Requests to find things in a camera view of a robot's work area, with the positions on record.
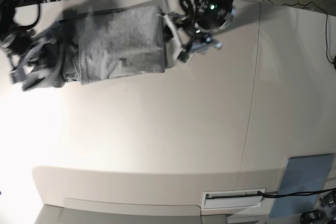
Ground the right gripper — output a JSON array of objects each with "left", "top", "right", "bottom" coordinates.
[{"left": 1, "top": 29, "right": 53, "bottom": 85}]

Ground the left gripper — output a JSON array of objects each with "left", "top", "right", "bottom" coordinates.
[{"left": 160, "top": 12, "right": 222, "bottom": 63}]

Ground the grey T-shirt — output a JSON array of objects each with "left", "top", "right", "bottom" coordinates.
[{"left": 22, "top": 5, "right": 165, "bottom": 91}]

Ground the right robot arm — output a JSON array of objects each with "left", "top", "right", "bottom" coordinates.
[{"left": 1, "top": 0, "right": 51, "bottom": 86}]

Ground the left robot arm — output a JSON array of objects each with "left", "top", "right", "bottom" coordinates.
[{"left": 161, "top": 0, "right": 235, "bottom": 63}]

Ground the blue-grey panel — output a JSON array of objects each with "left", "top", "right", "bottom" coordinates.
[{"left": 269, "top": 153, "right": 334, "bottom": 218}]

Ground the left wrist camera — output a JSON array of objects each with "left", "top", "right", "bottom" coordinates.
[{"left": 177, "top": 51, "right": 193, "bottom": 64}]

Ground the black side cable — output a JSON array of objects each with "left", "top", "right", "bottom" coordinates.
[{"left": 283, "top": 1, "right": 336, "bottom": 65}]

